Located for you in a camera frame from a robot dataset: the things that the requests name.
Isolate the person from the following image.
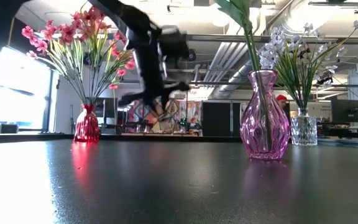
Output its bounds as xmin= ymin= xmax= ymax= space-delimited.
xmin=275 ymin=94 xmax=291 ymax=110

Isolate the black computer monitor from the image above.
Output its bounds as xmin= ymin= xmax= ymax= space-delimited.
xmin=331 ymin=99 xmax=358 ymax=124
xmin=93 ymin=96 xmax=118 ymax=118

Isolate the black overhead frame bar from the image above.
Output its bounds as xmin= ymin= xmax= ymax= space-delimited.
xmin=102 ymin=79 xmax=358 ymax=89

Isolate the silver ventilation duct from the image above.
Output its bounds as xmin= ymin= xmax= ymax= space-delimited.
xmin=203 ymin=42 xmax=254 ymax=99

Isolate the black table frame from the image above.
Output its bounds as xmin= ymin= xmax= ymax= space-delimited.
xmin=0 ymin=133 xmax=358 ymax=147

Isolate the pink glass vase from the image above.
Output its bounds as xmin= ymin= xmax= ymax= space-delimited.
xmin=239 ymin=68 xmax=291 ymax=161

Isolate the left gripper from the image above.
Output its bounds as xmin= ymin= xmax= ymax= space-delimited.
xmin=118 ymin=29 xmax=191 ymax=106

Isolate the red glass vase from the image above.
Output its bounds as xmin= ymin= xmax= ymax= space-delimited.
xmin=73 ymin=104 xmax=101 ymax=143

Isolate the colourful patterned cloth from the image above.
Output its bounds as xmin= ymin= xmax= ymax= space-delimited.
xmin=126 ymin=98 xmax=203 ymax=134

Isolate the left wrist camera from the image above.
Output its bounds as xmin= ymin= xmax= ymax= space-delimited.
xmin=159 ymin=25 xmax=191 ymax=60

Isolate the clear glass vase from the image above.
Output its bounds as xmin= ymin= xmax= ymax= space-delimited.
xmin=289 ymin=108 xmax=319 ymax=147

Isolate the black partition panel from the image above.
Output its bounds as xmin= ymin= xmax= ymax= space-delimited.
xmin=202 ymin=101 xmax=242 ymax=136

